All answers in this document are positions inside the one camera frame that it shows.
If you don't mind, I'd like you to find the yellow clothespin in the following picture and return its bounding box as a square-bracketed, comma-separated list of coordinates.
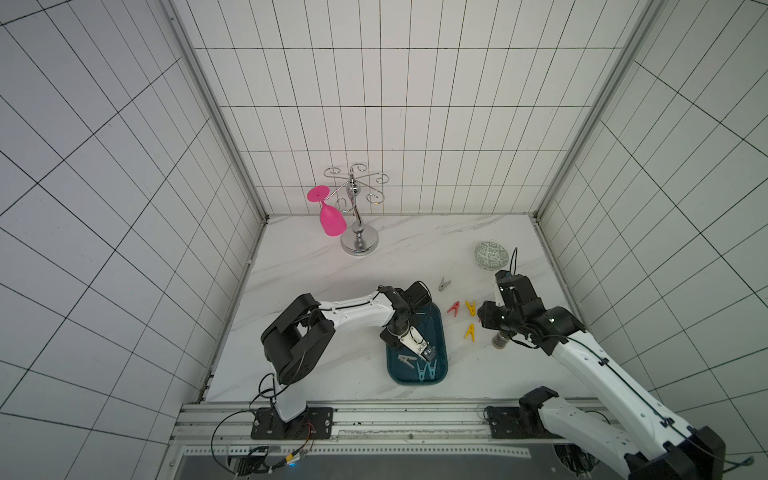
[465, 301, 477, 317]
[464, 324, 476, 342]

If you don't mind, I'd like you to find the red clothespin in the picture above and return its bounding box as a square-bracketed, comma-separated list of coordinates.
[447, 301, 461, 316]

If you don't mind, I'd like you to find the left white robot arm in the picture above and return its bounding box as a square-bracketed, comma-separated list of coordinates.
[261, 281, 439, 423]

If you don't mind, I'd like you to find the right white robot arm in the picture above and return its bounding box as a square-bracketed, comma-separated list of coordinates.
[478, 270, 726, 479]

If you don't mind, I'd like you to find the teal plastic storage box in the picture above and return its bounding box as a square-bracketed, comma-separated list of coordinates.
[386, 303, 449, 386]

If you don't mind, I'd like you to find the small dark cylinder jar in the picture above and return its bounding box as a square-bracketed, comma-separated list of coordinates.
[492, 331, 510, 350]

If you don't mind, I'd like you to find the teal clothespin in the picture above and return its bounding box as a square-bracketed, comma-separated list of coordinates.
[416, 360, 437, 383]

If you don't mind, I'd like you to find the chrome glass holder stand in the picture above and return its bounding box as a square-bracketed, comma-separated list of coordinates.
[324, 163, 389, 257]

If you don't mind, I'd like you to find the pink plastic wine glass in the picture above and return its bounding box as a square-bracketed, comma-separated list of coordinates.
[307, 185, 347, 237]

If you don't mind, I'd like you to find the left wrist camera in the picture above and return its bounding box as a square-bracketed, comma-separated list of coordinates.
[399, 326, 436, 362]

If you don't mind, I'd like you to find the metal base rail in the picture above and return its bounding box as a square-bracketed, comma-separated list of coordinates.
[170, 399, 563, 458]

